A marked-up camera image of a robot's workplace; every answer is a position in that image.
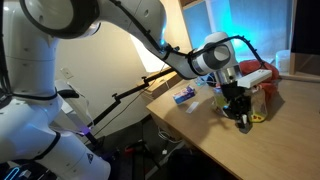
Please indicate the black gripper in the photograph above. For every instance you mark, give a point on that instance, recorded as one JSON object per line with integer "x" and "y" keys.
{"x": 235, "y": 96}

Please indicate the yellow green floral bag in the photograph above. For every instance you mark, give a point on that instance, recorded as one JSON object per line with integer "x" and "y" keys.
{"x": 258, "y": 108}

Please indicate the orange pink terry towel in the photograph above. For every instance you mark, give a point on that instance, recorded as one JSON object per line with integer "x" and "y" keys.
{"x": 266, "y": 85}

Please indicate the black jointed stand arm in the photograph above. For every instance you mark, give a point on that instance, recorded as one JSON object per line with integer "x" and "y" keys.
{"x": 115, "y": 97}

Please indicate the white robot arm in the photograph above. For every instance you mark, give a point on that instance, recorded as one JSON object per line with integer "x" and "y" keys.
{"x": 30, "y": 83}

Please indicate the white paper strip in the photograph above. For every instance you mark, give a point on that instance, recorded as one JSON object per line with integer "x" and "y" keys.
{"x": 192, "y": 107}

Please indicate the clear glass cup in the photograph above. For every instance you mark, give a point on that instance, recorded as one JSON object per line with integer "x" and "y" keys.
{"x": 200, "y": 81}

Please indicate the blue tissue packet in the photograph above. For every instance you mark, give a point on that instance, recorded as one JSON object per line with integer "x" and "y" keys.
{"x": 183, "y": 95}

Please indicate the dark blue backpack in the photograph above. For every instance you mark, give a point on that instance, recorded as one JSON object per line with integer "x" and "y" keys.
{"x": 193, "y": 166}

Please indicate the white candle jar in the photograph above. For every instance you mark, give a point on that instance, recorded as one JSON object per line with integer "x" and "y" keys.
{"x": 282, "y": 61}

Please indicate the wooden shelf unit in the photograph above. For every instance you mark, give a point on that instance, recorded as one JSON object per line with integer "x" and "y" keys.
{"x": 300, "y": 63}

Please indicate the white plug charger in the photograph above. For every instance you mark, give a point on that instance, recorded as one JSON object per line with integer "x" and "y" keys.
{"x": 164, "y": 152}

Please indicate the tan cardboard box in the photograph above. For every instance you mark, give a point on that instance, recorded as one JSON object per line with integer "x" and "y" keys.
{"x": 160, "y": 87}

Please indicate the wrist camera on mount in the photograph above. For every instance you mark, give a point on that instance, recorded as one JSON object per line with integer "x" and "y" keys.
{"x": 255, "y": 78}

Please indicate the white wall socket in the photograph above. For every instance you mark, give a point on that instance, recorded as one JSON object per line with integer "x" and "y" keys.
{"x": 66, "y": 73}

